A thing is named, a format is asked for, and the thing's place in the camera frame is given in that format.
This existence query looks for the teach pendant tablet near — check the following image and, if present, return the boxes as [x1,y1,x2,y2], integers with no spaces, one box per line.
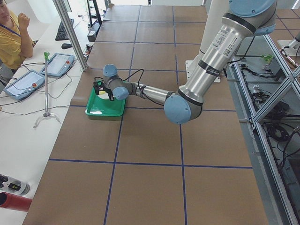
[4,70,45,100]

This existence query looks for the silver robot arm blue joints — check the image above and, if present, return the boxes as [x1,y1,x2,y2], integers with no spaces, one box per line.
[102,0,277,124]

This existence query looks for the aluminium frame post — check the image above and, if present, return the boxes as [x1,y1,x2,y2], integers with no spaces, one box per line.
[53,0,88,71]

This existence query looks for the red cylinder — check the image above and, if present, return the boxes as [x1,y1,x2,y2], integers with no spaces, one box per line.
[0,192,32,212]

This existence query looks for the person in yellow shirt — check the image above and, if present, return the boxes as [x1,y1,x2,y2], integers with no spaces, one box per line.
[0,0,34,70]

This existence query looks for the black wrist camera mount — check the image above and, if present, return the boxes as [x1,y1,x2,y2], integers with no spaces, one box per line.
[93,80,105,95]

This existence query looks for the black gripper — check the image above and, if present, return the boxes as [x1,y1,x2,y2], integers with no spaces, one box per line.
[102,86,114,101]

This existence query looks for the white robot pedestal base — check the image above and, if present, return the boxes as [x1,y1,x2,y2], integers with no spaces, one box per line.
[185,0,221,83]

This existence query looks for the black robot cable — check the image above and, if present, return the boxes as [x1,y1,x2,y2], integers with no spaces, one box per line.
[93,68,165,105]

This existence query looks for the black computer mouse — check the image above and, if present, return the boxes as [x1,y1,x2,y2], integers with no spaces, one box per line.
[61,43,72,50]

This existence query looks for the black keyboard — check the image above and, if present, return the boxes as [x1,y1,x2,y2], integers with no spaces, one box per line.
[55,21,69,41]

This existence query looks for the green plastic tray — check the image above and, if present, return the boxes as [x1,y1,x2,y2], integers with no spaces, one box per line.
[85,88,126,117]

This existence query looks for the aluminium frame rail right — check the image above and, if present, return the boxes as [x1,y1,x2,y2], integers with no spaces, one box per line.
[227,35,300,225]

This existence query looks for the silver stand with green clip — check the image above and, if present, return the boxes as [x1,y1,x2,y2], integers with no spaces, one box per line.
[33,52,61,129]

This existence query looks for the teach pendant tablet far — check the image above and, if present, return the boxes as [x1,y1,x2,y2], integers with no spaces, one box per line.
[47,53,75,78]

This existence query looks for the white round plate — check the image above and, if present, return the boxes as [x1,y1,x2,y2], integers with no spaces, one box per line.
[97,90,110,101]

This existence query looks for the teach pendant tablet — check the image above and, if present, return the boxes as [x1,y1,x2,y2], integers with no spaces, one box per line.
[4,70,45,100]
[47,53,75,78]

